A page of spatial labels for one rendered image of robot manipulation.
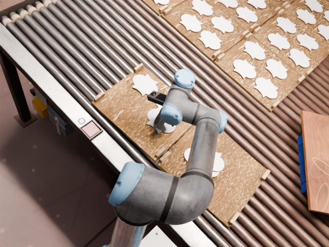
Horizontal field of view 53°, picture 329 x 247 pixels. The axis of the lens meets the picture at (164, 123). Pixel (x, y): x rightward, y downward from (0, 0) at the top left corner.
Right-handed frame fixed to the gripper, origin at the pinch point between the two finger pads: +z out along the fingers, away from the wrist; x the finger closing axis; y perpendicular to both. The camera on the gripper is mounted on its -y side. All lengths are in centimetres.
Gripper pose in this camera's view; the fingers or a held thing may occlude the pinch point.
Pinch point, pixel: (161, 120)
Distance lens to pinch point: 144.0
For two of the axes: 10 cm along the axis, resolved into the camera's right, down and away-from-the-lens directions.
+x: 6.5, -5.9, 4.7
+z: -2.0, 4.7, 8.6
